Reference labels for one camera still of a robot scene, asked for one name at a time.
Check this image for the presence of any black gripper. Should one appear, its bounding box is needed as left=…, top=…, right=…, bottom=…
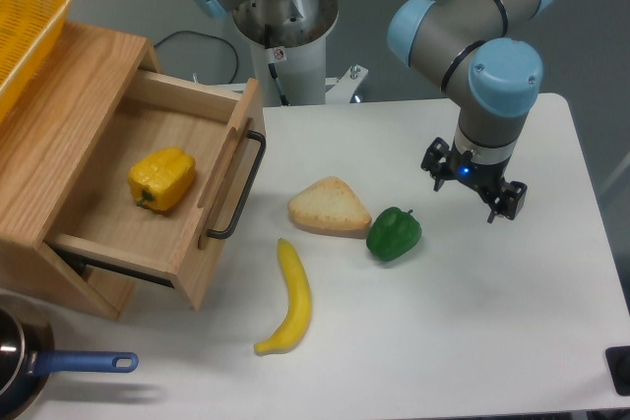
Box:
left=420, top=137, right=528, bottom=223

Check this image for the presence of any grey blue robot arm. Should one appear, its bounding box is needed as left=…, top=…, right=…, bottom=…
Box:
left=194, top=0, right=554, bottom=219

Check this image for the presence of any open wooden top drawer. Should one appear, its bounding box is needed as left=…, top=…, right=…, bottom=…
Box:
left=46, top=71, right=266, bottom=308

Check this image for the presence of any wooden drawer cabinet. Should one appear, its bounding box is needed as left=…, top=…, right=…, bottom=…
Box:
left=1, top=22, right=160, bottom=320

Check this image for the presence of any green toy bell pepper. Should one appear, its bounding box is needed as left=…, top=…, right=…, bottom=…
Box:
left=366, top=207, right=422, bottom=263

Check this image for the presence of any toy bread slice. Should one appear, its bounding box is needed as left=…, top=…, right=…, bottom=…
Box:
left=287, top=176, right=372, bottom=239

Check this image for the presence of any yellow toy banana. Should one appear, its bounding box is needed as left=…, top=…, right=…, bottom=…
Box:
left=254, top=238, right=313, bottom=356

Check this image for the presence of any yellow toy bell pepper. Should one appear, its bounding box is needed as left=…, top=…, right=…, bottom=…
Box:
left=128, top=147, right=196, bottom=212

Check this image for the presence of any yellow plastic basket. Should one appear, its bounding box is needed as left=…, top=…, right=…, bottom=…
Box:
left=1, top=0, right=73, bottom=118

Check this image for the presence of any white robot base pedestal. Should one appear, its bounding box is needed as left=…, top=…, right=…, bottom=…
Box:
left=232, top=0, right=368, bottom=107

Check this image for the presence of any black metal drawer handle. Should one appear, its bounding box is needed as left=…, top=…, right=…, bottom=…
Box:
left=206, top=130, right=268, bottom=241

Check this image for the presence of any black cable on floor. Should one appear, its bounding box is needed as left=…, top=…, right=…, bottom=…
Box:
left=153, top=30, right=240, bottom=85

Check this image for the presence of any blue handled frying pan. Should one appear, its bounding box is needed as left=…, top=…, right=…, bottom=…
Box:
left=1, top=307, right=139, bottom=419

